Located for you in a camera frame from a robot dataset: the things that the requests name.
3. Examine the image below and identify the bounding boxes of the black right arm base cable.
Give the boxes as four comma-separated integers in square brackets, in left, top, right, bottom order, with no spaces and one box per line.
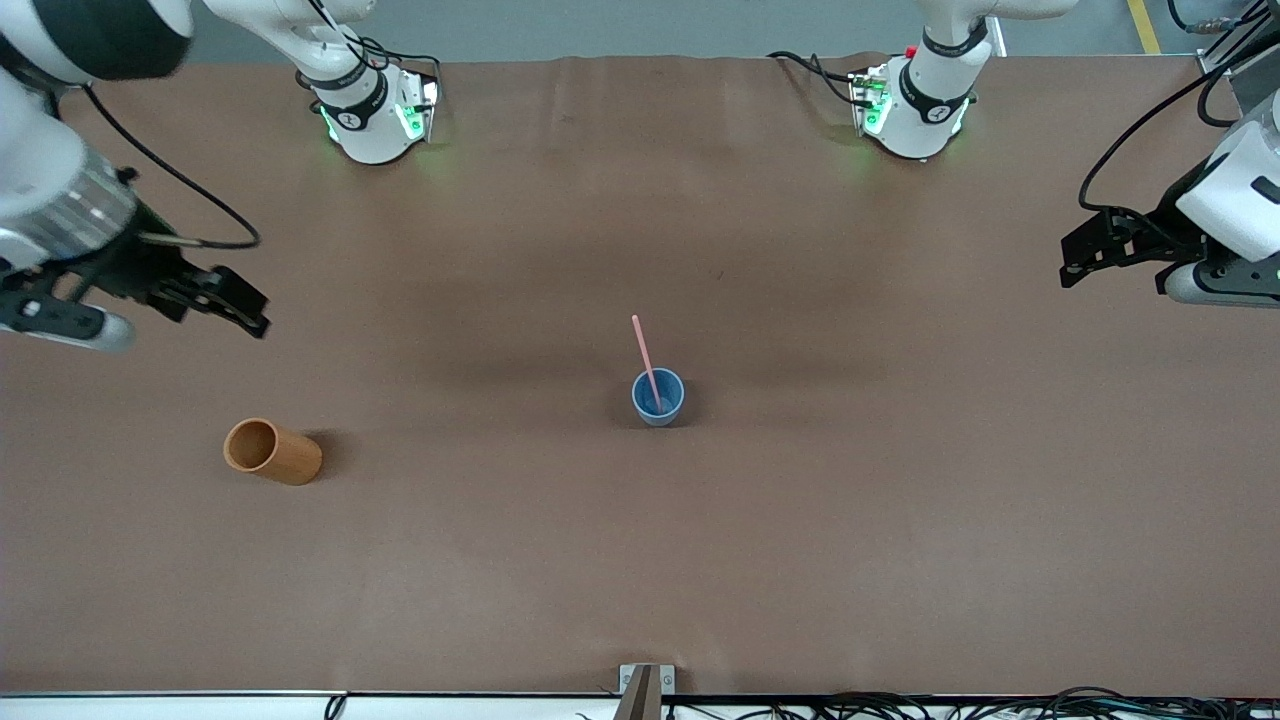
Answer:
[305,0,443,111]

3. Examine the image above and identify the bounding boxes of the small metal bracket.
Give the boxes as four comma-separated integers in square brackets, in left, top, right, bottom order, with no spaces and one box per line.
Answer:
[619,664,676,697]

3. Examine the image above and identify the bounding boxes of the black arm base cable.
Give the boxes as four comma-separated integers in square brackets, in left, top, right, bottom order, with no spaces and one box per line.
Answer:
[767,50,873,107]
[305,0,443,111]

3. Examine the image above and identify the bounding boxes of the brown wooden cup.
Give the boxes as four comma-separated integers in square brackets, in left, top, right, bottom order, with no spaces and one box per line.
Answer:
[223,418,324,487]

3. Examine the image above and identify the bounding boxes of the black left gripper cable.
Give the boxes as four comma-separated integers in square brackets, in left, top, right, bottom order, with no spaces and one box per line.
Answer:
[1078,0,1280,216]

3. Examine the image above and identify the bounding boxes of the blue cup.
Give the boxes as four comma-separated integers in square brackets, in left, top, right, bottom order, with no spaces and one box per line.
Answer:
[631,368,686,428]

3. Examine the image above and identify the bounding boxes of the white table edge rail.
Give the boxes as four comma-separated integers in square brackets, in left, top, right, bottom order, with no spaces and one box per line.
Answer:
[0,690,1280,720]

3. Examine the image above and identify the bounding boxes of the black cable bundle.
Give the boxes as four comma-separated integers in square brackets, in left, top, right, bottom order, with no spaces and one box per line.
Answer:
[660,686,1280,720]

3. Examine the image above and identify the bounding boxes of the aluminium frame profile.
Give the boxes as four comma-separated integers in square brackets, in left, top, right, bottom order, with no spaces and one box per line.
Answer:
[1198,0,1280,79]

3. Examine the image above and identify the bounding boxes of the pink chopstick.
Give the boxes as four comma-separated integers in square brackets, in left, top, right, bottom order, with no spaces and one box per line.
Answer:
[631,315,663,411]

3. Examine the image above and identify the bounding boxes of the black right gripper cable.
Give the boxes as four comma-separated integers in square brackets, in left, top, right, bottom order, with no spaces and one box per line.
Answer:
[80,85,263,251]

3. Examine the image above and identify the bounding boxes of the brown post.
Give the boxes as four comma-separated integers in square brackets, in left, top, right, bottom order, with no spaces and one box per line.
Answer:
[612,665,661,720]

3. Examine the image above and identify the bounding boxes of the black left arm base cable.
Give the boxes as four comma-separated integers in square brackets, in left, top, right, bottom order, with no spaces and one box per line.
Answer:
[767,50,873,107]

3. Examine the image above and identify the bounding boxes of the brown table cover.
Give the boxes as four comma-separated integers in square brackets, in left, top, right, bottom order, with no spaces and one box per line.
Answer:
[0,52,1280,698]

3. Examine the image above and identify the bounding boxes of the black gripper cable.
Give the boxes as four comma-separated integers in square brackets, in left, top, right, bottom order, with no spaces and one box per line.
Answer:
[1078,0,1280,216]
[80,85,263,251]

